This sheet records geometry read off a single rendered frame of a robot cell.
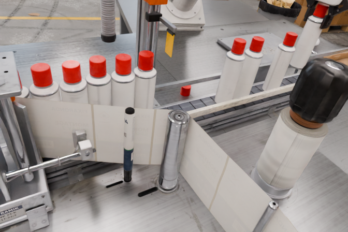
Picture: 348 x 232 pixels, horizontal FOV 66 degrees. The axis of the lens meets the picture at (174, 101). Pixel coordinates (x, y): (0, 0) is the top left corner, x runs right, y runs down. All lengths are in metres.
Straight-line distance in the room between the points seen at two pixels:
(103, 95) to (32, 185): 0.21
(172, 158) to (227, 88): 0.35
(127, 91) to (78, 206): 0.24
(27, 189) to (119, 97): 0.24
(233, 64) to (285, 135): 0.29
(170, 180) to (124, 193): 0.10
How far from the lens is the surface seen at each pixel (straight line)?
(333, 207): 0.69
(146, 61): 0.58
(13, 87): 0.39
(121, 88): 0.58
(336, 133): 1.00
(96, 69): 0.55
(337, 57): 1.52
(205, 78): 0.77
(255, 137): 0.75
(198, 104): 0.80
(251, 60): 0.78
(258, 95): 0.85
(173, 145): 0.47
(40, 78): 0.54
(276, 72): 0.91
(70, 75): 0.54
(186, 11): 1.42
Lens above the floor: 1.35
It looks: 36 degrees down
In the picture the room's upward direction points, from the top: 9 degrees clockwise
